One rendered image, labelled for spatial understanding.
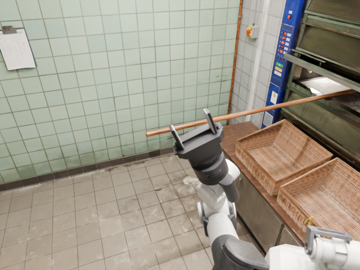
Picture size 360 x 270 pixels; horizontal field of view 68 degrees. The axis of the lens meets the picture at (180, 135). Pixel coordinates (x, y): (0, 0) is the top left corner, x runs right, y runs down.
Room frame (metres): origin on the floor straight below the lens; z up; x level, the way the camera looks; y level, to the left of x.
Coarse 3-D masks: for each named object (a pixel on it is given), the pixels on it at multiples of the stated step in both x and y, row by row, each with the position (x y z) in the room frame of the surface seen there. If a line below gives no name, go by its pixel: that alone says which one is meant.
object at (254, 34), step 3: (249, 27) 2.65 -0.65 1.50; (252, 27) 2.61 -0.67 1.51; (255, 27) 2.61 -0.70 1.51; (258, 27) 2.62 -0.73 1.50; (252, 30) 2.61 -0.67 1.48; (255, 30) 2.61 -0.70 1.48; (258, 30) 2.62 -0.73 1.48; (252, 33) 2.60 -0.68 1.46; (255, 33) 2.61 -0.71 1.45; (249, 36) 2.64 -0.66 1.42; (252, 36) 2.60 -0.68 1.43; (255, 36) 2.61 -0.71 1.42
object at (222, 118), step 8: (320, 96) 1.76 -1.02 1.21; (328, 96) 1.79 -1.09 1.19; (280, 104) 1.64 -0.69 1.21; (288, 104) 1.65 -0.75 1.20; (240, 112) 1.52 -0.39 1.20; (248, 112) 1.54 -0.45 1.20; (256, 112) 1.56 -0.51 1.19; (216, 120) 1.45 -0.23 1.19; (168, 128) 1.34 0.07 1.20; (176, 128) 1.35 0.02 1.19; (184, 128) 1.37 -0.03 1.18
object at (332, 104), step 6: (294, 84) 2.08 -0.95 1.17; (300, 84) 2.05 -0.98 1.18; (300, 90) 2.01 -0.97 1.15; (306, 90) 1.95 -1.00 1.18; (312, 90) 1.94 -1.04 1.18; (312, 96) 1.88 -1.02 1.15; (324, 102) 1.77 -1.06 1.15; (330, 102) 1.73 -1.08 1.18; (336, 102) 1.72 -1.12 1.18; (336, 108) 1.67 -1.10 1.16; (342, 108) 1.63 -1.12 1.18; (348, 108) 1.63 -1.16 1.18; (342, 114) 1.62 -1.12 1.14; (348, 114) 1.58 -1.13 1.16; (354, 114) 1.55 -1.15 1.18; (354, 120) 1.53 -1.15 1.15
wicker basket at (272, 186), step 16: (272, 128) 2.01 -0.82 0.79; (288, 128) 1.97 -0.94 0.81; (240, 144) 1.84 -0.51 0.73; (256, 144) 1.96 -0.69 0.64; (272, 144) 2.02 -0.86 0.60; (288, 144) 1.88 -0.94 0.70; (304, 144) 1.77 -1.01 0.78; (240, 160) 1.80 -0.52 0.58; (256, 160) 1.62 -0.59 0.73; (272, 160) 1.80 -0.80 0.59; (288, 160) 1.80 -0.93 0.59; (320, 160) 1.50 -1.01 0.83; (256, 176) 1.58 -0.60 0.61; (272, 176) 1.59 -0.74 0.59; (288, 176) 1.42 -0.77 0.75; (272, 192) 1.38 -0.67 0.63
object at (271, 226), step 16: (224, 128) 2.34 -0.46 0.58; (240, 128) 2.34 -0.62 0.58; (256, 128) 2.34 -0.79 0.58; (224, 144) 2.05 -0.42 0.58; (240, 176) 1.69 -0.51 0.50; (240, 192) 1.66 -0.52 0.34; (256, 192) 1.49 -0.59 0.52; (240, 208) 1.62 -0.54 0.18; (256, 208) 1.44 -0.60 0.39; (272, 208) 1.29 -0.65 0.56; (256, 224) 1.41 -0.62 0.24; (272, 224) 1.27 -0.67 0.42; (288, 224) 1.14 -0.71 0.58; (256, 240) 1.42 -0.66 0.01; (272, 240) 1.23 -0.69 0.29; (288, 240) 1.11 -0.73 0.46; (304, 240) 1.02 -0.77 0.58
